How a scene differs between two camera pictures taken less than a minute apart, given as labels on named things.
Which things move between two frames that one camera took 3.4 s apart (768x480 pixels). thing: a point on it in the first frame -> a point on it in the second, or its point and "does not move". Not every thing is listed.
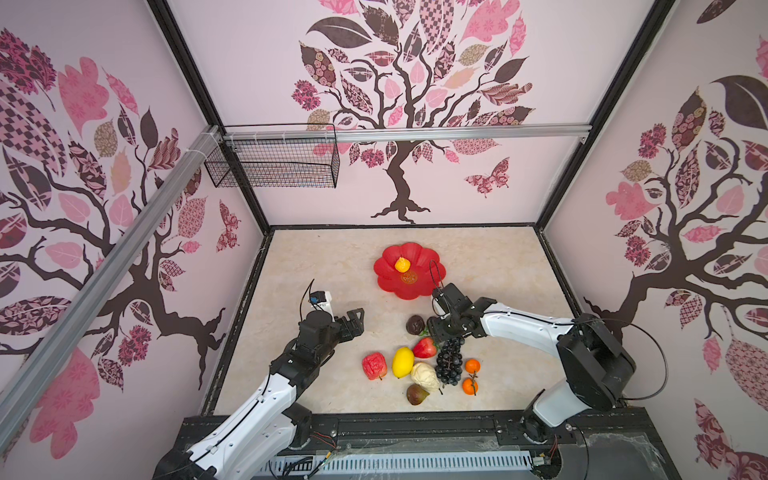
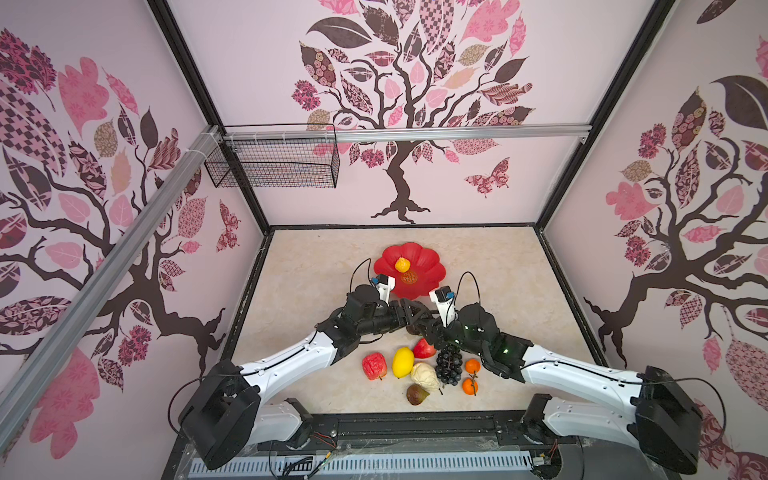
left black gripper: (357, 326) -> (407, 316)
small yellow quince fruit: (402, 265) does not move
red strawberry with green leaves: (425, 348) does not move
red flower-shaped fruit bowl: (409, 271) does not move
